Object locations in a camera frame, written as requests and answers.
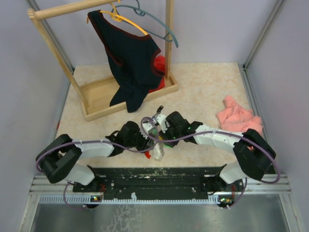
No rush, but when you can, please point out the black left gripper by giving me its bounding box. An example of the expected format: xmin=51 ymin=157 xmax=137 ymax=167
xmin=125 ymin=128 xmax=153 ymax=153

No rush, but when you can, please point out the red-handled metal key organizer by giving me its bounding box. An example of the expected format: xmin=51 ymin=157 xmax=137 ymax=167
xmin=144 ymin=139 xmax=165 ymax=161

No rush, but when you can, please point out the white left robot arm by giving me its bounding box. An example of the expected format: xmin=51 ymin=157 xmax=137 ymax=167
xmin=35 ymin=121 xmax=155 ymax=192

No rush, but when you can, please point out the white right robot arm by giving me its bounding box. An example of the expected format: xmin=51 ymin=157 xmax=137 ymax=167
xmin=155 ymin=111 xmax=276 ymax=191

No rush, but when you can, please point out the pink cloth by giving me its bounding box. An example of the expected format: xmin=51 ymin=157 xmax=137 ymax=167
xmin=216 ymin=95 xmax=263 ymax=135

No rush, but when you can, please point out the wooden clothes rack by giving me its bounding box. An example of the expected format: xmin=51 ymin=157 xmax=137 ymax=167
xmin=27 ymin=0 xmax=179 ymax=122

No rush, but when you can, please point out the red cloth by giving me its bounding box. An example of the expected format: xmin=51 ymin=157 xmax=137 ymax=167
xmin=148 ymin=55 xmax=165 ymax=93

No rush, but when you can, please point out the dark navy vest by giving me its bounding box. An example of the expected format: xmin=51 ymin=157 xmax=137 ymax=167
xmin=87 ymin=10 xmax=164 ymax=113

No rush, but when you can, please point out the yellow plastic hanger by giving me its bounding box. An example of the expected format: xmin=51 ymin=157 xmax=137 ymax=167
xmin=100 ymin=2 xmax=148 ymax=36

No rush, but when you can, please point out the grey-blue plastic hanger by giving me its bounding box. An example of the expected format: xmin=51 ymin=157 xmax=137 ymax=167
xmin=111 ymin=0 xmax=179 ymax=48

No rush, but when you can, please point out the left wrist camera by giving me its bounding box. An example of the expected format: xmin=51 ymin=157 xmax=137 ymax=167
xmin=141 ymin=122 xmax=155 ymax=139

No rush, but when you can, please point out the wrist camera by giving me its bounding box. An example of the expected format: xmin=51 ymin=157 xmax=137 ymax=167
xmin=141 ymin=122 xmax=155 ymax=139
xmin=155 ymin=114 xmax=169 ymax=133

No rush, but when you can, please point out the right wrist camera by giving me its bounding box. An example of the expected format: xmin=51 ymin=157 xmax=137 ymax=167
xmin=155 ymin=114 xmax=169 ymax=133

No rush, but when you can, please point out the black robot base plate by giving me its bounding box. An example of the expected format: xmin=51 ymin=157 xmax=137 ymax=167
xmin=73 ymin=167 xmax=244 ymax=200

